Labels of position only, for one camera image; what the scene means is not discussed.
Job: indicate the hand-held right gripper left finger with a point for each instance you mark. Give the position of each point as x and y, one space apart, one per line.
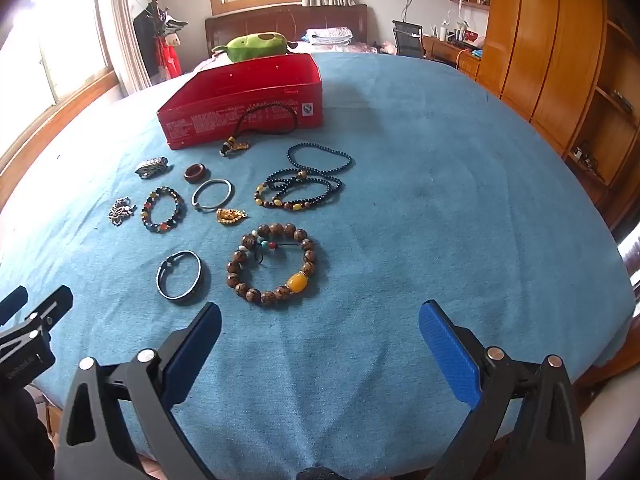
195 355

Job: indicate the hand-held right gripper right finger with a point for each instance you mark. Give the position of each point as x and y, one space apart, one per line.
450 355

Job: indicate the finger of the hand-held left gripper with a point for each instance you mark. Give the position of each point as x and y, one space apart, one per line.
47 312
12 302

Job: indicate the thin silver bangle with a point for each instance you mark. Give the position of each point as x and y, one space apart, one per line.
197 205

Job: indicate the red tin box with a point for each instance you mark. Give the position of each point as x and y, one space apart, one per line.
200 125

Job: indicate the wide dark bangle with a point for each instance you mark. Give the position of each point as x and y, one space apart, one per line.
192 287

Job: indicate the gold pendant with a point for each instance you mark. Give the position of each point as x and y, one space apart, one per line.
231 216

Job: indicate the blue tablecloth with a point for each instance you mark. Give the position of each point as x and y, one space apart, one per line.
425 200

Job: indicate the wooden open shelf unit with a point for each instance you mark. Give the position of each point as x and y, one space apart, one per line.
610 110

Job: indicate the coat rack with clothes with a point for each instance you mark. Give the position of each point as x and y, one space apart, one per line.
160 40

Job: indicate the wooden desk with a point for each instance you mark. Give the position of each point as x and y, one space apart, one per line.
450 52

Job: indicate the white curtain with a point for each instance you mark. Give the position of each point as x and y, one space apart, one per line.
125 20

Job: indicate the pink plush toy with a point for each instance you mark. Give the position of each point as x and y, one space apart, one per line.
389 48

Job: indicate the green plush toy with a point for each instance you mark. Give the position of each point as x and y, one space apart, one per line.
252 45

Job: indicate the black office chair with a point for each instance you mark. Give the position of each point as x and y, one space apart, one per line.
407 37

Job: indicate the wooden wardrobe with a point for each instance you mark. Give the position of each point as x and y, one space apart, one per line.
540 40

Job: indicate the folded patterned blanket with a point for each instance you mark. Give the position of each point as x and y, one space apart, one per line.
330 35

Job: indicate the dark wooden headboard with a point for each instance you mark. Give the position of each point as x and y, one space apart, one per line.
280 20

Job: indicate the large wooden frame window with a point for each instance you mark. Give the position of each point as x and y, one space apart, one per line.
55 45

